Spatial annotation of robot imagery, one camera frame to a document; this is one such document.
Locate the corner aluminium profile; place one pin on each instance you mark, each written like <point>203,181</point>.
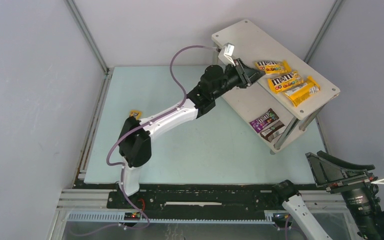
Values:
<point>86,33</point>
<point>333,12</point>

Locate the yellow candy bag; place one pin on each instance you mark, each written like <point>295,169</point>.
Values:
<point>136,114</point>
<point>285,82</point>
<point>273,67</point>

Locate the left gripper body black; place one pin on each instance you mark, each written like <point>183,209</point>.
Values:
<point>241,73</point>

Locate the left corner aluminium profile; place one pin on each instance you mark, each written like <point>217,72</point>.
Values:
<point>86,33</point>

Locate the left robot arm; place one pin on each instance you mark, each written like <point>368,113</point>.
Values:
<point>137,135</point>

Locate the small circuit board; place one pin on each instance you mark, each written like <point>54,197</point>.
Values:
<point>132,216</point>

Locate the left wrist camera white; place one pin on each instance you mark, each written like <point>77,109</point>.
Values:
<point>225,54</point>

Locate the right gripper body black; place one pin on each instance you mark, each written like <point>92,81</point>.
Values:
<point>343,179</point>

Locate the brown candy bag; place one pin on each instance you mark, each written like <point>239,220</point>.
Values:
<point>273,131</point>

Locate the yellow candy bar wrapper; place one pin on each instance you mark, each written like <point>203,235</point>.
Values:
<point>301,92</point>

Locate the white two-tier shelf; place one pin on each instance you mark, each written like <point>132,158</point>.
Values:
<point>253,44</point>

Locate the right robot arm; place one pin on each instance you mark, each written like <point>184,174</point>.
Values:
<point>360,205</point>

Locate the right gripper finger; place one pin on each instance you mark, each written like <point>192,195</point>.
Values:
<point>330,165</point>
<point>320,181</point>

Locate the purple candy bag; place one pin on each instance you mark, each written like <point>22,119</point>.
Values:
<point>263,121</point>

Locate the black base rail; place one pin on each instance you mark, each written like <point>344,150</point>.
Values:
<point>205,202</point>

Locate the right corner aluminium profile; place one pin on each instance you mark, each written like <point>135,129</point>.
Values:
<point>333,12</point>

